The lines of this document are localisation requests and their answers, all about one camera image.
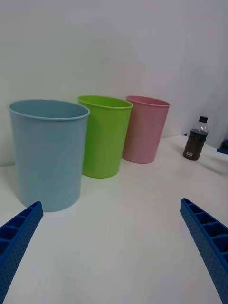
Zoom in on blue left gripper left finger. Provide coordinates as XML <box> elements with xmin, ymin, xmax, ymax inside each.
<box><xmin>0</xmin><ymin>201</ymin><xmax>44</xmax><ymax>304</ymax></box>

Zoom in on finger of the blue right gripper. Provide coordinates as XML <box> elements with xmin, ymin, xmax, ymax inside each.
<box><xmin>217</xmin><ymin>140</ymin><xmax>228</xmax><ymax>155</ymax></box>

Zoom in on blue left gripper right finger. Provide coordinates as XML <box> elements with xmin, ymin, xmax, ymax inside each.
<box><xmin>180</xmin><ymin>198</ymin><xmax>228</xmax><ymax>304</ymax></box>

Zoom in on dark drink bottle black cap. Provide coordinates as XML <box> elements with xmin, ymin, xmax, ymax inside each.
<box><xmin>182</xmin><ymin>115</ymin><xmax>209</xmax><ymax>161</ymax></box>

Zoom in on pink plastic bin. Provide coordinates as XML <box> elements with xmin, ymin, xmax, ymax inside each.
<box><xmin>122</xmin><ymin>95</ymin><xmax>171</xmax><ymax>165</ymax></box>

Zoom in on pale blue plastic bin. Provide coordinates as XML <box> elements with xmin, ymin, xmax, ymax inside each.
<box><xmin>7</xmin><ymin>99</ymin><xmax>91</xmax><ymax>213</ymax></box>

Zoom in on green plastic bin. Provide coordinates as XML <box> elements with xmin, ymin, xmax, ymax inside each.
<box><xmin>77</xmin><ymin>95</ymin><xmax>133</xmax><ymax>179</ymax></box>

